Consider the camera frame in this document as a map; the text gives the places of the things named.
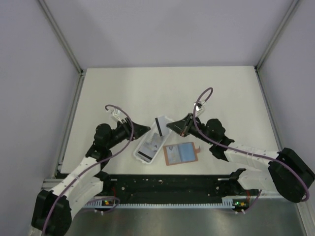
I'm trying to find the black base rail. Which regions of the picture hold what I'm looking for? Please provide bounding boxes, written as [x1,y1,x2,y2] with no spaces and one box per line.
[98,174,258,204]

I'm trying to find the silver VIP card 88888819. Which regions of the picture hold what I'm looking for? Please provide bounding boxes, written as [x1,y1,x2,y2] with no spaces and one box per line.
[166,145,181,165]

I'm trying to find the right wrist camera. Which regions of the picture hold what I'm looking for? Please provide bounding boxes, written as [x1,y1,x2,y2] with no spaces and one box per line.
[194,100,205,117]

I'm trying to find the grey slotted cable duct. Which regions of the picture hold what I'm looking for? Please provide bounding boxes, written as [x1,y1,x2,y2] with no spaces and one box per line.
[83,198,248,210]

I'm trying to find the right aluminium frame post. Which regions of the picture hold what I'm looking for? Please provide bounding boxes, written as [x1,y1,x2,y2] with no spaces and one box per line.
[255,0,302,73]

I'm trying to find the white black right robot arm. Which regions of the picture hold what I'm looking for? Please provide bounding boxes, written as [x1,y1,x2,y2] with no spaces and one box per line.
[166,113,315,203]

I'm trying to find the aluminium base frame rail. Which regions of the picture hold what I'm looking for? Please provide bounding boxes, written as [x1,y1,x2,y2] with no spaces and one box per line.
[257,189,283,199]

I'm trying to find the upper silver chip card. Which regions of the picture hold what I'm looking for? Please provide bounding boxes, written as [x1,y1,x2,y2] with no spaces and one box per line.
[136,151,152,163]

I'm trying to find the aluminium frame post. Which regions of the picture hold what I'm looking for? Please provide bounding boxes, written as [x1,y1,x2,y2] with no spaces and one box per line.
[36,0,84,75]
[255,0,302,73]

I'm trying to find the tan leather card holder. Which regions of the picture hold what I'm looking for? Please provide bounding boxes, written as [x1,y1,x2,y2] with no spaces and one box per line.
[163,142,201,166]

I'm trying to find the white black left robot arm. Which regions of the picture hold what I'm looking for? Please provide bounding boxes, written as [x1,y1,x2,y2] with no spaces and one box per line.
[31,118,150,236]

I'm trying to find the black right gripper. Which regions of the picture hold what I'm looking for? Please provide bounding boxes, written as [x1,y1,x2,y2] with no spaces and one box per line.
[167,113,215,145]

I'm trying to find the white plastic basket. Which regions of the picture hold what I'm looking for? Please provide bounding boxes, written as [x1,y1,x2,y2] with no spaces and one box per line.
[133,116,173,164]

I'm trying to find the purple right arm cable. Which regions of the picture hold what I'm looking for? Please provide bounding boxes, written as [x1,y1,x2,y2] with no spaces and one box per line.
[193,88,311,202]

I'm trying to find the left aluminium frame post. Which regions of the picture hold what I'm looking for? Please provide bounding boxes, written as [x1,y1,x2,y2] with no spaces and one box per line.
[36,0,84,75]

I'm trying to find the grey card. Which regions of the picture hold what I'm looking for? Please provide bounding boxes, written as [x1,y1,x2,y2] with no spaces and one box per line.
[155,116,169,137]

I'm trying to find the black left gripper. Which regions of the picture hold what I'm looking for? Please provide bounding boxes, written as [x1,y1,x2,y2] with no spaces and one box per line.
[106,117,151,149]

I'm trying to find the silver VIP card 88888815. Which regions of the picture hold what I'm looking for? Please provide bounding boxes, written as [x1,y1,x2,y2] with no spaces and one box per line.
[151,133,164,146]

